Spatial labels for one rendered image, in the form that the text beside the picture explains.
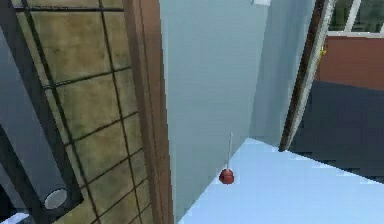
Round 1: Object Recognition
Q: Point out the red plunger with grey handle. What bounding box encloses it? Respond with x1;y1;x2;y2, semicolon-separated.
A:
218;132;235;186

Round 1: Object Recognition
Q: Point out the window with white frame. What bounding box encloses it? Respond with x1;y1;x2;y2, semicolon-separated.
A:
327;0;384;38

